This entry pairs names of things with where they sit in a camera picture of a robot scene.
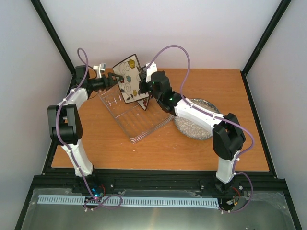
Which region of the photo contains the chrome wire dish rack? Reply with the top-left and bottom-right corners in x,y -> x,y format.
99,88 -> 174,143

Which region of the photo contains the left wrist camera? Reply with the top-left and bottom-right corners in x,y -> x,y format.
92,63 -> 106,79

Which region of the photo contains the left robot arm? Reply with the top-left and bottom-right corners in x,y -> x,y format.
47,73 -> 124,193

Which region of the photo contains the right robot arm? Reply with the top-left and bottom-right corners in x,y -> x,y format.
139,71 -> 246,187

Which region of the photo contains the grey speckled round plate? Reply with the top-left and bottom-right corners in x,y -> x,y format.
174,98 -> 220,140

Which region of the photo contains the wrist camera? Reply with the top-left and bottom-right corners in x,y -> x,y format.
92,63 -> 106,79
142,62 -> 158,77

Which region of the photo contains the black aluminium frame rail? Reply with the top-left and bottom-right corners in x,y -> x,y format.
33,168 -> 287,195

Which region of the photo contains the light blue cable duct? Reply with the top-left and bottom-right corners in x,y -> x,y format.
37,195 -> 219,209

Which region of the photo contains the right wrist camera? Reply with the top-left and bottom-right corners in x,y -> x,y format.
142,62 -> 158,77

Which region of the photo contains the white square floral plate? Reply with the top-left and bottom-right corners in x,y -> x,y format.
137,96 -> 151,111

